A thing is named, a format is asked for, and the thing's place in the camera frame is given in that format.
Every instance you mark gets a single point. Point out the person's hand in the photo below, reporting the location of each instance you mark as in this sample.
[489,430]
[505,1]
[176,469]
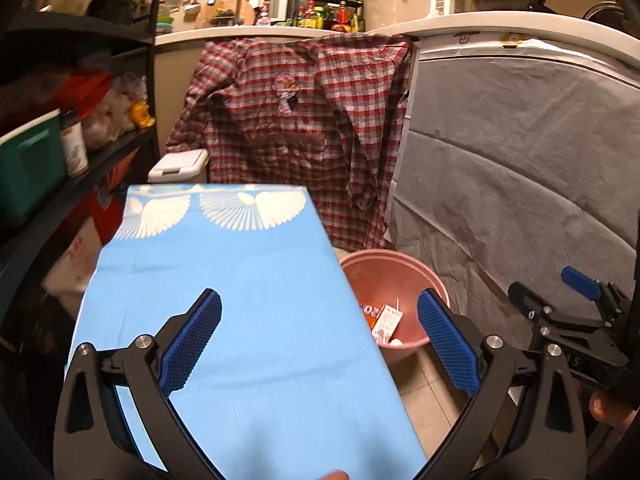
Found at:
[611,412]

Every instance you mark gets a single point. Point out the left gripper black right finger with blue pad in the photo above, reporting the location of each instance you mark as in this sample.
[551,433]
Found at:
[547,437]

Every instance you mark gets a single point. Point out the red snack package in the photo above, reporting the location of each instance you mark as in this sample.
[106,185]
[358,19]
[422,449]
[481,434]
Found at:
[105,207]

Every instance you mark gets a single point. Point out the white printed plastic bag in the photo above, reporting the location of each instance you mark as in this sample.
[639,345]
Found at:
[69,277]

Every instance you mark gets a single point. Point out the grey cloth cover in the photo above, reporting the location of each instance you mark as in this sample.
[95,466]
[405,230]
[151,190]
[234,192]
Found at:
[512,169]

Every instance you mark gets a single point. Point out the white kitchen countertop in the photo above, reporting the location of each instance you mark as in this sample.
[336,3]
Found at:
[562,28]

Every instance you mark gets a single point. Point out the white labelled jar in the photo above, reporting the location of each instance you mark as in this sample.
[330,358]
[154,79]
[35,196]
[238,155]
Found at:
[74,149]

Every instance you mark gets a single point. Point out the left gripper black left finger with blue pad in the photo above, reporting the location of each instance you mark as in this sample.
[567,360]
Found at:
[92,439]

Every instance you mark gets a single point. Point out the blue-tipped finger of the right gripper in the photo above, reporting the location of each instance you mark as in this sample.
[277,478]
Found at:
[581,283]

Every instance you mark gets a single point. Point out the red plaid shirt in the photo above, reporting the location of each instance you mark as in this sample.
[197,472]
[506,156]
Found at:
[324,113]

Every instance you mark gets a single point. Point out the yellow bag on shelf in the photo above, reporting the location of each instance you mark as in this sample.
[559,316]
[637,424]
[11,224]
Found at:
[139,115]

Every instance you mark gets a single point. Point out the green storage box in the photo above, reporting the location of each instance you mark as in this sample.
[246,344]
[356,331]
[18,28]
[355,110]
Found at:
[32,162]

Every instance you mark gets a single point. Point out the white lidded trash bin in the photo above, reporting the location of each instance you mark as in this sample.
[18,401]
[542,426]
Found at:
[184,167]

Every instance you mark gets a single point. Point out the black spice rack with bottles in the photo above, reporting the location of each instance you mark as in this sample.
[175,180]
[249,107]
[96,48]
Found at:
[328,14]

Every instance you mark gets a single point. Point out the red white medicine box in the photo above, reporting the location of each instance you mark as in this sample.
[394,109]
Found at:
[386,324]

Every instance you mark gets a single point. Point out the white plastic bags on shelf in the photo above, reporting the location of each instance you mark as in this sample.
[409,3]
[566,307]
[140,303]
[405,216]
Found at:
[110,119]

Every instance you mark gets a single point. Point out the blue tablecloth white bird pattern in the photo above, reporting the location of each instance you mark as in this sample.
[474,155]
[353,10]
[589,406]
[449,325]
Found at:
[291,385]

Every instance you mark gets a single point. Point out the pink plastic basin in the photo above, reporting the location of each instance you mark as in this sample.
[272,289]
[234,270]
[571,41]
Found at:
[382,277]

